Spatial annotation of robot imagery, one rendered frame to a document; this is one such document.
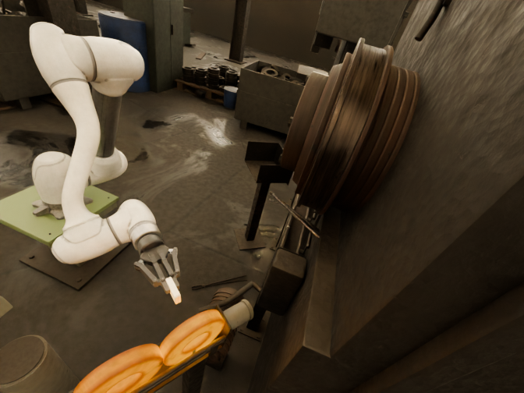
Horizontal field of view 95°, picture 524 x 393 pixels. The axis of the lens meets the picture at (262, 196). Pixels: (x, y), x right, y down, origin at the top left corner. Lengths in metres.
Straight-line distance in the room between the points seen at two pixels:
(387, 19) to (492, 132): 3.05
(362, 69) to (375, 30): 2.76
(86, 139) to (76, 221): 0.25
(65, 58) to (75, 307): 1.15
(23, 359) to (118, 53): 0.94
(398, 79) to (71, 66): 0.90
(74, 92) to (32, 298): 1.11
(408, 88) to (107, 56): 0.90
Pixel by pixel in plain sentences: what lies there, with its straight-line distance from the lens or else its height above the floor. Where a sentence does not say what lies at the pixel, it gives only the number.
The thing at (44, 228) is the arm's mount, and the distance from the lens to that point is 1.47.
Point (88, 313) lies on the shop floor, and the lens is 1.59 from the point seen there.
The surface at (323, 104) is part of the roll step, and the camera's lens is 0.59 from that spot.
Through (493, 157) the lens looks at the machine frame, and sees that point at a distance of 0.33.
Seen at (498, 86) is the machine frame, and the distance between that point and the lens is 0.40.
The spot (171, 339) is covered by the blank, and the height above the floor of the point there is 0.76.
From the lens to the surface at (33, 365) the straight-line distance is 0.96.
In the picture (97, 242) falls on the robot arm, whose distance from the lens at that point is 0.91.
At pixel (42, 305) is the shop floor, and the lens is 1.69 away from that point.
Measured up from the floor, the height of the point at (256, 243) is 0.01.
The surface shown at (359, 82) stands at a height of 1.28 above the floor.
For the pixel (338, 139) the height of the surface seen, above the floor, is 1.18.
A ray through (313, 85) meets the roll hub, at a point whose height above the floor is 1.24.
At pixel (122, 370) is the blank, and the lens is 0.60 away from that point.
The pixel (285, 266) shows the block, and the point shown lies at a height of 0.80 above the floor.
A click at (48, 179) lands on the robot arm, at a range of 1.41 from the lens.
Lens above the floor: 1.36
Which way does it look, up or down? 37 degrees down
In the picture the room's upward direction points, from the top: 15 degrees clockwise
